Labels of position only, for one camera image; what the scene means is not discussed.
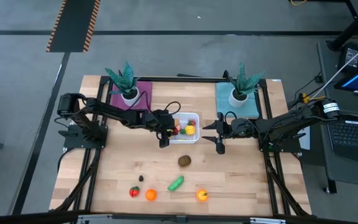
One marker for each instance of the black mat with striped edges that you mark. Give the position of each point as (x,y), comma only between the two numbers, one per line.
(73,25)

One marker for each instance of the plain orange toy fruit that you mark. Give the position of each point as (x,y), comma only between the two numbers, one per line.
(151,195)

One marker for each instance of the black power adapter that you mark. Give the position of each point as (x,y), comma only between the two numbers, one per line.
(350,56)

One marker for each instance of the teal cloth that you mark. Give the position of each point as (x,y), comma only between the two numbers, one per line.
(222,102)

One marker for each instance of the small red strawberry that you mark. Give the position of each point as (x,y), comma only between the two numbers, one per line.
(177,128)

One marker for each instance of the white perforated plastic basket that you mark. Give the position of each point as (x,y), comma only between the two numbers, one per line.
(188,139)

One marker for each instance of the black stand legs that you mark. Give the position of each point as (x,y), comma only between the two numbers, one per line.
(353,28)

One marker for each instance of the black aluminium table frame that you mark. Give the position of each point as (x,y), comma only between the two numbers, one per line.
(272,186)

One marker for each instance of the brown toy kiwi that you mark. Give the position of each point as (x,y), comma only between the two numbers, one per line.
(184,160)

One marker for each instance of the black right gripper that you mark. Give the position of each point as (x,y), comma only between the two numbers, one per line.
(241,128)

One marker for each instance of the black laptop keyboard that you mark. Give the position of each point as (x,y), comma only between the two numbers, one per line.
(353,137)

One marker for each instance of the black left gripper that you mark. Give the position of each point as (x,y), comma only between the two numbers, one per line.
(163,123)

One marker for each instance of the purple cloth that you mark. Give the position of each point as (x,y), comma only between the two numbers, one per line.
(146,90)

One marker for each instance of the dark toy blackberry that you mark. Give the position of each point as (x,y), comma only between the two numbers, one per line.
(141,178)

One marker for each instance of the green cucumber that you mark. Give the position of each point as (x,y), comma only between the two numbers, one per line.
(176,183)

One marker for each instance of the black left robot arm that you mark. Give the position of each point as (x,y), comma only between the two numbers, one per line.
(110,112)

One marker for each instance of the yellow plug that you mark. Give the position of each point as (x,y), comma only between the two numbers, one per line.
(305,98)

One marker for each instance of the black equipment cart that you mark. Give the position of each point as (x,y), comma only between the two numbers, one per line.
(331,174)

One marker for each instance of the black crossbar with silver brackets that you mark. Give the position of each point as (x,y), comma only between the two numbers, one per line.
(42,217)

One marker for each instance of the fake plant in white pot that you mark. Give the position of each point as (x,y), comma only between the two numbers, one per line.
(238,98)
(130,96)

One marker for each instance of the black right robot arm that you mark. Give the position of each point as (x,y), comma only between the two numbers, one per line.
(291,121)

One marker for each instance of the red toy tomato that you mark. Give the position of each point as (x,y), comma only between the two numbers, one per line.
(134,192)

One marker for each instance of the orange toy fruit with leaf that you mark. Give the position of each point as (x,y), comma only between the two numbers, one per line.
(202,195)

